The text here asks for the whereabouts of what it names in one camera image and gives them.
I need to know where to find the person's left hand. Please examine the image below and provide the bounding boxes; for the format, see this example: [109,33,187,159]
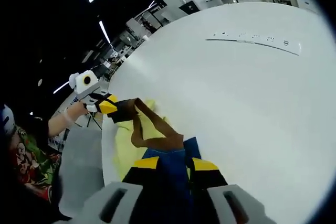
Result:
[64,101,88,124]

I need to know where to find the white worn device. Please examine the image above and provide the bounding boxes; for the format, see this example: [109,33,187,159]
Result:
[0,104,16,136]

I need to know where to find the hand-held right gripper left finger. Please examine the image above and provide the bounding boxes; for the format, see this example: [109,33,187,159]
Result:
[83,156,161,224]

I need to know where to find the black tripod stand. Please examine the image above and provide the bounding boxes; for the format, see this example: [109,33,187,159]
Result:
[84,110,103,131]

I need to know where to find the yellow brown blue garment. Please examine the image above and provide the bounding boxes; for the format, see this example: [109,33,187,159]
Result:
[111,98,203,224]

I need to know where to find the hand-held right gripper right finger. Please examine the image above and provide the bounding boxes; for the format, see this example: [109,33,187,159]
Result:
[189,157,275,224]

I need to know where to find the person's printed shirt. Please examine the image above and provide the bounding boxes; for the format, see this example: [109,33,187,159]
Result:
[7,126,63,205]

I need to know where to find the grey panel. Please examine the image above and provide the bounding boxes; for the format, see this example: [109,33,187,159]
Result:
[58,125,106,216]

